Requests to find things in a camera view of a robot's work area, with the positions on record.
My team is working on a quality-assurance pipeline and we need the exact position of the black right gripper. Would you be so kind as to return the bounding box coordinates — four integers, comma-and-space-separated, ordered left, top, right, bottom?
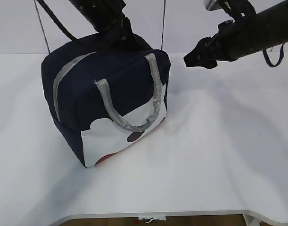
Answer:
183, 20, 243, 69

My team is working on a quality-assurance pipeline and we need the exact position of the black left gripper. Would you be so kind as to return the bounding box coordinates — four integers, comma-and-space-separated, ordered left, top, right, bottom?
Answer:
93, 4, 148, 51

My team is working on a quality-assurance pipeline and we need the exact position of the navy blue lunch bag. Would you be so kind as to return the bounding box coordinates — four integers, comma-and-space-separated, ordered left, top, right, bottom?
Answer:
41, 34, 171, 168

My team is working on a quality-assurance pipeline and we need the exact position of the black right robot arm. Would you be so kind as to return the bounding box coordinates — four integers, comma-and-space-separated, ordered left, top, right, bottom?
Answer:
183, 0, 288, 69

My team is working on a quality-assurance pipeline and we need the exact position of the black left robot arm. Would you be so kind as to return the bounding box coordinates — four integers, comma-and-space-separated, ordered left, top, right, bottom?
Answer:
70, 0, 152, 51

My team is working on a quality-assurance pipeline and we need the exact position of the white table leg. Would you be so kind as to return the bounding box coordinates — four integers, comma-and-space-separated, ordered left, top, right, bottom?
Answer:
243, 214, 261, 226

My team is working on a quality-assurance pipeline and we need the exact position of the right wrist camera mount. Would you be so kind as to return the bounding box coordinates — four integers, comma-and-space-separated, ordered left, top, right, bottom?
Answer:
203, 0, 256, 22

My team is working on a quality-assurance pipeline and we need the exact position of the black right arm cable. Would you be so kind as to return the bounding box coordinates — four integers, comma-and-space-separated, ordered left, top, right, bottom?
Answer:
263, 42, 285, 69

